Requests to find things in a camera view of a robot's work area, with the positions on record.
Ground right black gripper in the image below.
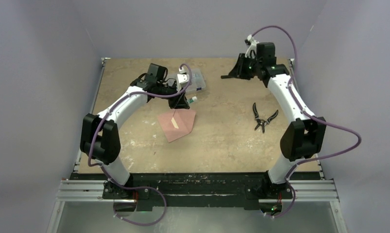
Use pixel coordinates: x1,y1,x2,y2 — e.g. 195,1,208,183
229,53,261,80

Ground green white glue stick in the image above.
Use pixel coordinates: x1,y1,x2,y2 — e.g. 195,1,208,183
187,96,198,104

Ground pink envelope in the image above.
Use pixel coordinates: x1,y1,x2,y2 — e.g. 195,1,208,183
157,109,196,143

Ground lined paper letter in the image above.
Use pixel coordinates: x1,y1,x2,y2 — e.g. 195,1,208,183
171,117,179,129

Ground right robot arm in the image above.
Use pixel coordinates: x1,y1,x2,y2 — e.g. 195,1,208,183
221,39,326,198

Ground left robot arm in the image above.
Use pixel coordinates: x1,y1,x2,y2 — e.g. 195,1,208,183
80,63,192,199

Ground clear plastic screw box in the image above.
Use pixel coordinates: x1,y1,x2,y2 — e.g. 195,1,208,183
166,68,206,94

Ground black pliers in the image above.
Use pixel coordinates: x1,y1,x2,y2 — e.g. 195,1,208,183
252,102,279,133

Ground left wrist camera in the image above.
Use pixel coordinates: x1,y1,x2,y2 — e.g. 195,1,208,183
176,74,190,92

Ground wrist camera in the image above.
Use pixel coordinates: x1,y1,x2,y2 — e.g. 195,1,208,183
176,74,190,92
244,34,259,58

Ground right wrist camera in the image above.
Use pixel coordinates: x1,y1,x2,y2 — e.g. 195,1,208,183
244,34,259,58

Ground black base frame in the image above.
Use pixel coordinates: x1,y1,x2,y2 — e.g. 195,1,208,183
69,172,321,213

